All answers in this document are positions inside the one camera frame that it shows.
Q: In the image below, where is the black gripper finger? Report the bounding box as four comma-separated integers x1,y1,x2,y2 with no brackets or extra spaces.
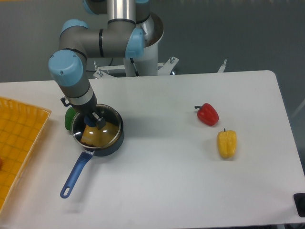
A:
92,112,106,129

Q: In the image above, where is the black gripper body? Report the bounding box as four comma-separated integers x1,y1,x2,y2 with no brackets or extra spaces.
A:
61,93,97,115

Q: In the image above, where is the glass pot lid blue knob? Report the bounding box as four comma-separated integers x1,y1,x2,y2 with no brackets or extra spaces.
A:
71,104,123,149

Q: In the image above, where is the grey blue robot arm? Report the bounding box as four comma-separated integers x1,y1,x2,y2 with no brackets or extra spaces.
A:
48,0,164,128

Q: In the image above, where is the yellow toast slice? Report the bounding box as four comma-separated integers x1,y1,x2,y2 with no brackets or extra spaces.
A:
80,122,119,147

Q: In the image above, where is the green bell pepper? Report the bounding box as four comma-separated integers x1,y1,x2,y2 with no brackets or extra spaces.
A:
64,107,77,131

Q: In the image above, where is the yellow plastic basket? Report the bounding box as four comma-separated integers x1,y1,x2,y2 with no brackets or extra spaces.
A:
0,97,51,210

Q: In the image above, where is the red bell pepper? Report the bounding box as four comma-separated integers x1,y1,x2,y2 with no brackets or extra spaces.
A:
194,103,219,126

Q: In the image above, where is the yellow bell pepper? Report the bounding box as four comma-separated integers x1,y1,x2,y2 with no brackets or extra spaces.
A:
217,128,237,159

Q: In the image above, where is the black device at table corner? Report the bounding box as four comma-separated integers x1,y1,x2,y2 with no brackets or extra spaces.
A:
293,193,305,218

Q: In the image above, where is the dark pot with blue handle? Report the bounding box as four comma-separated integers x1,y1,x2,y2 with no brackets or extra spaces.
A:
60,104,125,199

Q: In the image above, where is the white bracket behind table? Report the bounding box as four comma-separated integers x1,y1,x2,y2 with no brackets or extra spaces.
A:
217,59,227,73

